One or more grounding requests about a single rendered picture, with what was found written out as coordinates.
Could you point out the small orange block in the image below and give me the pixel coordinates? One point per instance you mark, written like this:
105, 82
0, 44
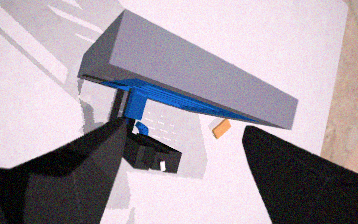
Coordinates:
221, 128

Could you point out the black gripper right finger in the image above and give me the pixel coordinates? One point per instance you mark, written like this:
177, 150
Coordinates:
298, 186

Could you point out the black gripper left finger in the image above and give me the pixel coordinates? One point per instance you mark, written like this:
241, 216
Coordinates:
67, 185

